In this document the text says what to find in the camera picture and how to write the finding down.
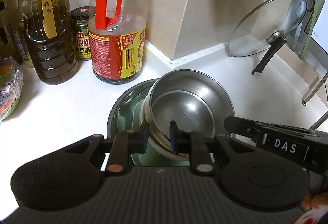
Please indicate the cream plastic bowl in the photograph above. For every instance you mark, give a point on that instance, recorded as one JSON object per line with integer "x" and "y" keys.
{"x": 153, "y": 134}

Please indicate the stainless steel pot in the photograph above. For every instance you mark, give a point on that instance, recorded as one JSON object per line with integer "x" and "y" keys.
{"x": 193, "y": 99}

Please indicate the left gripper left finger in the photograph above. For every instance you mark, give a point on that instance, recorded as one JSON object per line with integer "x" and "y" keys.
{"x": 124, "y": 145}

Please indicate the green plastic rack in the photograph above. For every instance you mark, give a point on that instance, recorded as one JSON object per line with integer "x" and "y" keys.
{"x": 313, "y": 20}

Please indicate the large stainless steel basin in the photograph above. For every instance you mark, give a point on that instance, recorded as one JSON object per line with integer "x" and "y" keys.
{"x": 126, "y": 115}

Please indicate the person's right hand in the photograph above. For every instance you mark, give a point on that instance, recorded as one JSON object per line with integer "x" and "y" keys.
{"x": 311, "y": 201}

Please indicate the green rectangular plate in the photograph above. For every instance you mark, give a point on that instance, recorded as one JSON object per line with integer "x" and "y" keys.
{"x": 126, "y": 115}

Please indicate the glass pot lid black handle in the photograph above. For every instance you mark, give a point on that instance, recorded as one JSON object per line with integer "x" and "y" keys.
{"x": 265, "y": 28}

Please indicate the dark cooking oil bottle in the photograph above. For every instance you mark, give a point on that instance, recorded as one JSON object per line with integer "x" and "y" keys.
{"x": 46, "y": 28}

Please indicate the far steel rack leg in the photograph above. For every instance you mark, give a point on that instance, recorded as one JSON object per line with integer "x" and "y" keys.
{"x": 307, "y": 98}

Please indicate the plastic-wrapped food bowl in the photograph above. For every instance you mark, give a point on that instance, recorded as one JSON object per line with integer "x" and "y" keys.
{"x": 11, "y": 86}

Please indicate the soy sauce bottle red handle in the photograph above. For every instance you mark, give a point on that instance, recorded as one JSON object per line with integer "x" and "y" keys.
{"x": 117, "y": 30}

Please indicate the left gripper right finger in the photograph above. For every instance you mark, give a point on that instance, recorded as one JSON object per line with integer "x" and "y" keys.
{"x": 192, "y": 143}

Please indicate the bean paste jar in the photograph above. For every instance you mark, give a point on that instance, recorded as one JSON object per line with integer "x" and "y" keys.
{"x": 79, "y": 18}

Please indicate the small dark sauce bottle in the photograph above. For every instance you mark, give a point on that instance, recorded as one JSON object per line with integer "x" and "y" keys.
{"x": 7, "y": 36}

